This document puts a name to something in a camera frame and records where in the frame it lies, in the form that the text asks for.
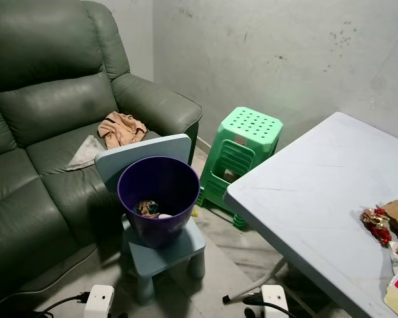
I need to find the teal brown wrapper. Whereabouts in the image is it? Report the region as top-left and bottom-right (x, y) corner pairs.
(133, 200), (161, 219)

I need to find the purple plastic rubbish bin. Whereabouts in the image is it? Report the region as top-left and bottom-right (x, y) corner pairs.
(117, 156), (200, 250)

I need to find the grey flat cloth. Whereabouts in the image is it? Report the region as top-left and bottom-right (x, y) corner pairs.
(66, 134), (107, 171)

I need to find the dark green leather sofa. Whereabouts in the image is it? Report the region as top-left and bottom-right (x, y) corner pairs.
(0, 0), (203, 300)

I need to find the peach crumpled cloth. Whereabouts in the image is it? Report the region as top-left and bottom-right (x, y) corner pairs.
(98, 111), (148, 148)

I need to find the small blue plastic chair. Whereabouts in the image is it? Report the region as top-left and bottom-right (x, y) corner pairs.
(94, 134), (206, 305)

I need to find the green plastic stool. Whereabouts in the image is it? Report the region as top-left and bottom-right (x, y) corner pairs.
(197, 106), (284, 231)

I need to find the white plastic folding table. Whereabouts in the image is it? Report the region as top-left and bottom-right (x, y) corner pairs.
(223, 111), (398, 318)

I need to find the red crumpled wrapper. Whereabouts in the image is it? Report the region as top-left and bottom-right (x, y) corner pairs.
(360, 207), (392, 246)

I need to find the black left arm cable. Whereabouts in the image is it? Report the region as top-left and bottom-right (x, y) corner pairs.
(0, 291), (91, 318)

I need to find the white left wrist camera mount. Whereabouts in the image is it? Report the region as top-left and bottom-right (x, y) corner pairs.
(84, 285), (115, 318)

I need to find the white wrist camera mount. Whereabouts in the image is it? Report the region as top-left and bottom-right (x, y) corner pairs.
(261, 285), (291, 318)
(84, 285), (115, 318)

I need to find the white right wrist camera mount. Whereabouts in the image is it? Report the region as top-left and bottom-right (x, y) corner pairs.
(261, 285), (291, 318)

